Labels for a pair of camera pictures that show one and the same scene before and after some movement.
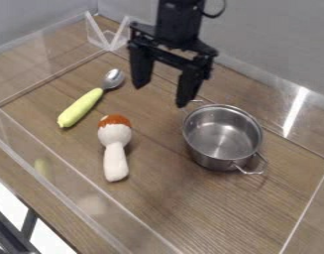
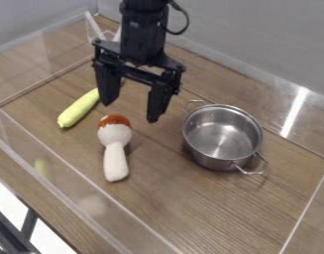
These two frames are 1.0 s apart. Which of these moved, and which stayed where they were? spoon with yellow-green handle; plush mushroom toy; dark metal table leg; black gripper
Moved: black gripper
Stayed: plush mushroom toy; dark metal table leg; spoon with yellow-green handle
